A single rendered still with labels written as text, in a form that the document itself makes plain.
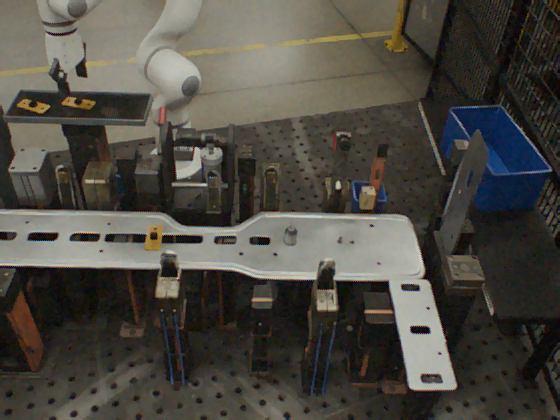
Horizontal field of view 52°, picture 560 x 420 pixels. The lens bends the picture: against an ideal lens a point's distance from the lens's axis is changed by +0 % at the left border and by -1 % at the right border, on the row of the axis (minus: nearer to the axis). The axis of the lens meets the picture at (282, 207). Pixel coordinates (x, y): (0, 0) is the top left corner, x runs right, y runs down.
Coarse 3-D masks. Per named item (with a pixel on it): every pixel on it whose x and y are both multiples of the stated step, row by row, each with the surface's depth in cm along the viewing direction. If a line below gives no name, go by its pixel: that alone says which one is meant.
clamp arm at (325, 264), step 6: (324, 264) 125; (330, 264) 125; (318, 270) 128; (324, 270) 126; (330, 270) 126; (318, 276) 128; (324, 276) 128; (330, 276) 128; (318, 282) 131; (324, 282) 131; (330, 282) 131; (318, 288) 133; (324, 288) 133; (330, 288) 133
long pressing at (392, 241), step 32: (0, 224) 145; (32, 224) 146; (64, 224) 146; (96, 224) 147; (128, 224) 147; (160, 224) 148; (256, 224) 150; (288, 224) 150; (320, 224) 151; (352, 224) 151; (384, 224) 152; (0, 256) 138; (32, 256) 138; (64, 256) 139; (96, 256) 139; (128, 256) 139; (192, 256) 140; (224, 256) 141; (256, 256) 142; (288, 256) 142; (320, 256) 143; (352, 256) 143; (384, 256) 144; (416, 256) 144
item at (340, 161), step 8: (336, 136) 144; (344, 136) 144; (336, 144) 145; (344, 144) 141; (336, 152) 146; (344, 152) 147; (336, 160) 147; (344, 160) 148; (336, 168) 149; (344, 168) 149; (336, 176) 151; (344, 176) 150; (344, 184) 151; (344, 192) 152
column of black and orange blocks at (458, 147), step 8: (456, 144) 146; (464, 144) 146; (456, 152) 146; (448, 160) 152; (456, 160) 147; (448, 168) 152; (456, 168) 149; (448, 176) 152; (448, 184) 153; (440, 192) 158; (448, 192) 155; (440, 200) 158; (440, 208) 159; (432, 216) 165; (440, 216) 161; (432, 224) 164; (424, 240) 171; (424, 248) 172; (424, 256) 172; (424, 264) 177
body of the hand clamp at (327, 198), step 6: (330, 180) 156; (324, 186) 158; (324, 192) 158; (336, 192) 155; (324, 198) 158; (330, 198) 154; (336, 198) 154; (342, 198) 154; (324, 204) 157; (330, 204) 156; (336, 204) 156; (342, 204) 156; (324, 210) 158; (330, 210) 157; (336, 210) 157; (342, 210) 157
